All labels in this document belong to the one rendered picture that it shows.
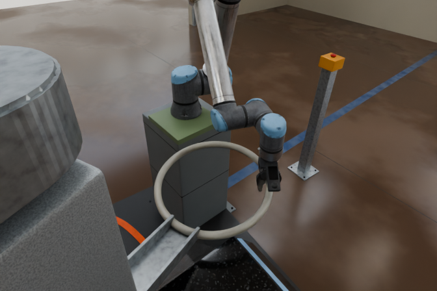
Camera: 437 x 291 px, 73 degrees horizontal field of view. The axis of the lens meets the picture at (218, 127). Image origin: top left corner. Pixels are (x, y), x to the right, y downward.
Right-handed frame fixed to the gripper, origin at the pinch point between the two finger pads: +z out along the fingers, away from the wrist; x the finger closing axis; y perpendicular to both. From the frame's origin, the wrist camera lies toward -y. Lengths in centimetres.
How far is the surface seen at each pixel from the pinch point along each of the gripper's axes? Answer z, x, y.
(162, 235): -7.0, 41.8, -22.2
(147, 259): -11, 45, -32
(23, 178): -79, 42, -57
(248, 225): -7.5, 11.2, -20.5
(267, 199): -8.0, 2.3, -10.2
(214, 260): 3.5, 24.1, -27.2
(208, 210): 78, 29, 45
